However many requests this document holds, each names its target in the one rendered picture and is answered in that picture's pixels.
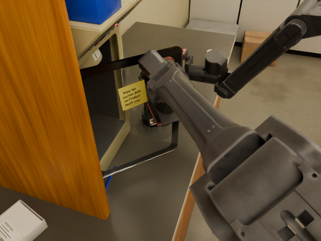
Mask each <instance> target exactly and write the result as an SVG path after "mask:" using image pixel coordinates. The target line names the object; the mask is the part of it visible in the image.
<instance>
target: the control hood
mask: <svg viewBox="0 0 321 241"><path fill-rule="evenodd" d="M141 1H142V0H121V8H120V9H119V10H118V11H116V12H115V13H114V14H113V15H111V16H110V17H109V18H108V19H107V20H105V21H104V22H103V23H102V24H94V23H87V22H78V21H72V20H69V22H70V27H71V31H72V36H73V41H74V45H75V51H76V55H77V60H79V59H80V58H81V57H82V56H83V55H84V53H85V52H86V51H87V50H88V49H89V48H90V47H91V46H92V45H93V44H94V43H95V42H96V41H97V40H98V39H99V37H101V36H102V35H103V34H104V33H105V32H106V31H107V30H109V29H110V28H111V27H112V26H113V25H114V24H115V23H116V22H118V21H119V20H120V19H121V18H122V17H123V16H124V15H126V14H127V13H128V12H129V11H130V10H131V9H132V8H133V7H134V8H135V7H136V6H137V5H138V4H139V3H140V2H141ZM134 8H133V9H134ZM133 9H132V10H131V11H130V12H129V13H128V14H127V15H126V16H125V17H127V16H128V15H129V14H130V13H131V12H132V11H133ZM125 17H124V18H125Z"/></svg>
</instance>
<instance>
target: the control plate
mask: <svg viewBox="0 0 321 241"><path fill-rule="evenodd" d="M133 8H134V7H133ZM133 8H132V9H133ZM132 9H131V10H132ZM131 10H130V11H131ZM130 11H129V12H130ZM129 12H128V13H129ZM128 13H127V14H128ZM127 14H126V15H127ZM126 15H124V16H123V17H125V16H126ZM123 17H122V18H123ZM122 18H121V19H120V20H119V21H118V22H116V23H115V24H119V23H120V22H121V21H122ZM115 24H114V25H113V26H112V27H111V28H110V29H109V30H107V31H106V32H105V33H104V34H103V35H102V36H101V37H99V39H98V40H97V41H96V42H95V43H94V44H93V45H92V46H91V47H90V48H93V47H94V45H95V44H96V43H97V42H99V41H100V40H101V39H102V37H103V36H104V35H106V34H107V33H108V32H110V31H111V30H112V29H113V28H115ZM90 48H89V49H90ZM89 49H88V50H87V51H86V52H85V53H84V55H85V54H86V53H87V52H88V51H89ZM84 55H83V56H84ZM83 56H82V57H83Z"/></svg>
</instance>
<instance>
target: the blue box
mask: <svg viewBox="0 0 321 241"><path fill-rule="evenodd" d="M65 4H66V9H67V13H68V18H69V20H72V21H78V22H87V23H94V24H102V23H103V22H104V21H105V20H107V19H108V18H109V17H110V16H111V15H113V14H114V13H115V12H116V11H118V10H119V9H120V8H121V0H65Z"/></svg>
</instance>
